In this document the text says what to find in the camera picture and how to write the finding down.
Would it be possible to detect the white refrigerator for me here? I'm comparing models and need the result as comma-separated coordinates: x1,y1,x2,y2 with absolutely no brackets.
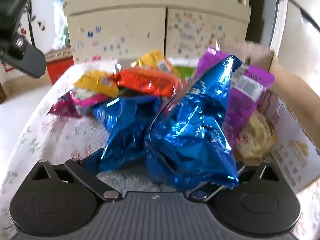
260,0,320,60

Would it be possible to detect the yellow snack packet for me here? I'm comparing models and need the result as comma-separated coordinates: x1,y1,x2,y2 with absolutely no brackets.
75,70,120,98
131,51,175,74

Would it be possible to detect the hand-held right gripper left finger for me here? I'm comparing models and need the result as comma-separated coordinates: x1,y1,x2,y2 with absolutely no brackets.
30,148,123,203

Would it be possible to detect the white plastic bag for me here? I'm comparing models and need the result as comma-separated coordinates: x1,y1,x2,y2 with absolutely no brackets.
51,1,72,50

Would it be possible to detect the purple snack bag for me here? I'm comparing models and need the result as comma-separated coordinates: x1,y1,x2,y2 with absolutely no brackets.
224,65,276,150
195,47,227,77

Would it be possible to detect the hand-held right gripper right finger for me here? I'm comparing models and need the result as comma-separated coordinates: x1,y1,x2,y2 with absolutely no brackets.
187,160,280,202

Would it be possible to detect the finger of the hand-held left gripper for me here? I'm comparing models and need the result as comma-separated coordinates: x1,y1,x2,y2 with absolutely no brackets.
0,35,47,78

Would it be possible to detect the green snack packet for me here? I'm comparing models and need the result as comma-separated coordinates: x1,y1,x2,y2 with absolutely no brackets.
172,64,198,80

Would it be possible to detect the pale yellow snack bag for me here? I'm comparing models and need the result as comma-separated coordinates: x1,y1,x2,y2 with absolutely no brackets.
236,111,277,160

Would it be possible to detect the large blue foil snack bag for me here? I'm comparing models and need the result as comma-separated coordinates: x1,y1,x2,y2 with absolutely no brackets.
144,54,242,192

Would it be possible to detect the floral white cloth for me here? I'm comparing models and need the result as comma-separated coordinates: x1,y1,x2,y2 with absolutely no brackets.
0,60,320,240

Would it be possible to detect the cream cabinet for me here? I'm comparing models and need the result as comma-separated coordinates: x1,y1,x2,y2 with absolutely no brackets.
62,0,252,64

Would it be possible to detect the cardboard box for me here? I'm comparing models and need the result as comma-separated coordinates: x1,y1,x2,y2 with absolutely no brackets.
216,39,320,195

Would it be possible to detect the red storage box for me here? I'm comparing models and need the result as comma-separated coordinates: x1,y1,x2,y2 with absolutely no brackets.
45,50,75,85

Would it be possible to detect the pink snack packet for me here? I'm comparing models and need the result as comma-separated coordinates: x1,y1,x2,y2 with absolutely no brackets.
70,89,118,117

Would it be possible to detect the orange snack bag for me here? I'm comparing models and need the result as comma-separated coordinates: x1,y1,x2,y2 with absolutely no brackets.
110,67,187,98

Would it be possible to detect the dark magenta snack packet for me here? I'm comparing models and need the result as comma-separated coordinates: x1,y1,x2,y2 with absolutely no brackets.
47,96,84,118

